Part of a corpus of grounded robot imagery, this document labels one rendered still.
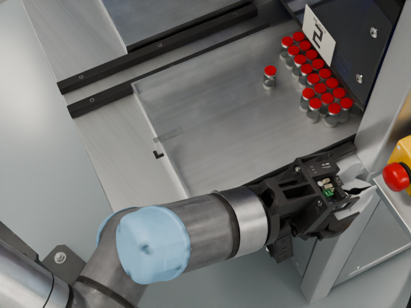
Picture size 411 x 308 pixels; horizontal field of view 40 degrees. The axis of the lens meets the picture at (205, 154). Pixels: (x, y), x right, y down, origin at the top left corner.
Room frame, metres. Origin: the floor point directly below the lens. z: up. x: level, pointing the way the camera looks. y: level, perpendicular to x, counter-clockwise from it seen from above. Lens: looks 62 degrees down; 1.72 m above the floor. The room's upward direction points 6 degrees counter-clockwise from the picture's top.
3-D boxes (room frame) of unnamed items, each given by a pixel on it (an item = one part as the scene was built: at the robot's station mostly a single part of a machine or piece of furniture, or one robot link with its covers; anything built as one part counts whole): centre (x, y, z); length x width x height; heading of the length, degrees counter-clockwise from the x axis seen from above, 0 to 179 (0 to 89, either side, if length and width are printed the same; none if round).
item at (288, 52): (0.56, -0.19, 0.90); 0.18 x 0.02 x 0.05; 20
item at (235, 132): (0.53, -0.09, 0.90); 0.34 x 0.26 x 0.04; 110
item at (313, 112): (0.50, -0.19, 0.90); 0.02 x 0.02 x 0.05
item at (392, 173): (0.33, -0.27, 0.99); 0.04 x 0.04 x 0.04; 21
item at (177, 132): (0.47, 0.05, 0.92); 0.04 x 0.01 x 0.01; 111
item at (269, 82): (0.58, -0.13, 0.90); 0.02 x 0.02 x 0.04
